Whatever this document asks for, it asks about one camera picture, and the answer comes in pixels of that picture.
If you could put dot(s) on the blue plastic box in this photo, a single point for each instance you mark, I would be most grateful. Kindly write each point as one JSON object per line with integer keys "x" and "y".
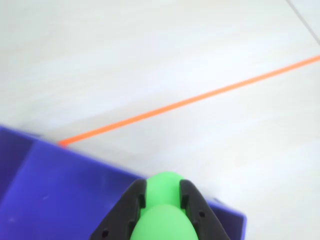
{"x": 62, "y": 192}

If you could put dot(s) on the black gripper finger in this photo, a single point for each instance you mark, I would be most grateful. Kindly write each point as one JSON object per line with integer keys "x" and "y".
{"x": 202, "y": 215}
{"x": 120, "y": 212}

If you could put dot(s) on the long orange tape strip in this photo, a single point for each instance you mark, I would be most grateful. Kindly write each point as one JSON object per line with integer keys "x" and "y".
{"x": 190, "y": 100}

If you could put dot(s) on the green rubber duck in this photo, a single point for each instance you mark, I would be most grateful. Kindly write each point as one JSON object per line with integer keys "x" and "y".
{"x": 163, "y": 215}

